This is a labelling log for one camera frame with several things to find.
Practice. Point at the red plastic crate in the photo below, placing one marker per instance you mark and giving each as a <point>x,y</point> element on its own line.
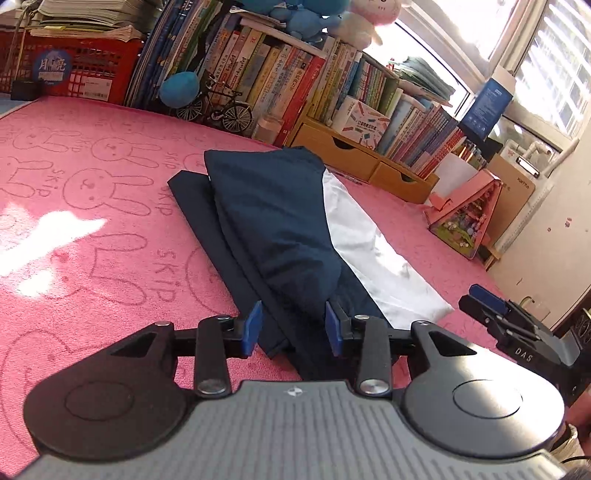
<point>91,68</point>

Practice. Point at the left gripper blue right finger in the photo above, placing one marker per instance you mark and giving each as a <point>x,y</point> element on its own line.
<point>373,343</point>

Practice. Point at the small black box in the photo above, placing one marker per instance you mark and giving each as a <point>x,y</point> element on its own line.
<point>26,90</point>

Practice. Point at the blue poster sign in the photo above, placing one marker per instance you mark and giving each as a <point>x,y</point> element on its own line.
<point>489,105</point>

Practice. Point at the wooden drawer shelf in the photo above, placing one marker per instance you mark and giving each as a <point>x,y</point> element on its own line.
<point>360,162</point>

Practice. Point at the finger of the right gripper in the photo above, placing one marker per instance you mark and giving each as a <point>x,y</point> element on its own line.
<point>493,318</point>
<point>489,299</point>

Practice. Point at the pink white bunny plush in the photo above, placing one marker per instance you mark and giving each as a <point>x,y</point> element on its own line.
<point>358,22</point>

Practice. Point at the pink desk mat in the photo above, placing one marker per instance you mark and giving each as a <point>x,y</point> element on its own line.
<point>93,244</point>

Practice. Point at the white colourful card box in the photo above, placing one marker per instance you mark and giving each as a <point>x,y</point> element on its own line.
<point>360,123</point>

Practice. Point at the stack of green-blue papers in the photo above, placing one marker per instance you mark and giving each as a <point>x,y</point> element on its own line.
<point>418,71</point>

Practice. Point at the right shelf row of books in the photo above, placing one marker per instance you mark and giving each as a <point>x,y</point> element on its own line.
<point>401,110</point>

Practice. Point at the clear plastic jar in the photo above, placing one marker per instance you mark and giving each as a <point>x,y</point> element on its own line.
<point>267,129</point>

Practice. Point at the middle row of books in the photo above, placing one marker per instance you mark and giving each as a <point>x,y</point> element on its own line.
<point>274,71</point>

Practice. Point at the white navy zip jacket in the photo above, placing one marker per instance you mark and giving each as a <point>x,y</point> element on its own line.
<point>283,231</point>

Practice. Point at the stack of paper booklets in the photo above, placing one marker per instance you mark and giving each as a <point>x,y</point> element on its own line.
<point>119,20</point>

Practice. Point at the white paper cup holder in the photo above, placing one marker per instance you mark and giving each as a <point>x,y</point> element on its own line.
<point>452,172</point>

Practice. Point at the miniature black bicycle model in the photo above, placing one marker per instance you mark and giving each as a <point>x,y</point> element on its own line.
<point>216,104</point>

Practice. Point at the cardboard box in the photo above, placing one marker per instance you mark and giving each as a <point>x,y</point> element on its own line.
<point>517,190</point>

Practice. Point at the pink triangular toy house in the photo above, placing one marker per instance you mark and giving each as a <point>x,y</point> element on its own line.
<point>461,219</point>

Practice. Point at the large blue plush toy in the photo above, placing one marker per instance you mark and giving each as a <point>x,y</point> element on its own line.
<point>303,20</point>

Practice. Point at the row of blue thin books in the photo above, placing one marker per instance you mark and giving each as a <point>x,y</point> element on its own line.
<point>169,48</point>

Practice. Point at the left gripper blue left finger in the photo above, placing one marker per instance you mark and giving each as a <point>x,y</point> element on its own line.
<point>214,341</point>

